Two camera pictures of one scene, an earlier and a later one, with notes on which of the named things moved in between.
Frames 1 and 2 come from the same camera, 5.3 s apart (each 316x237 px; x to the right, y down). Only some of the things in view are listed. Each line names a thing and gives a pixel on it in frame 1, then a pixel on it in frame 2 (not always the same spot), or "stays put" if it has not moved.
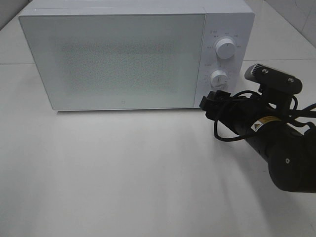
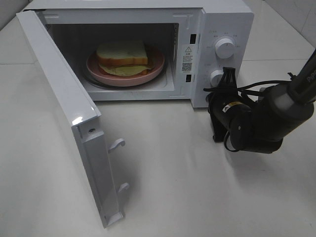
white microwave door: (89, 62) -> (82, 114)
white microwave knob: (219, 80) stays put
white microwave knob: (225, 48) stays put
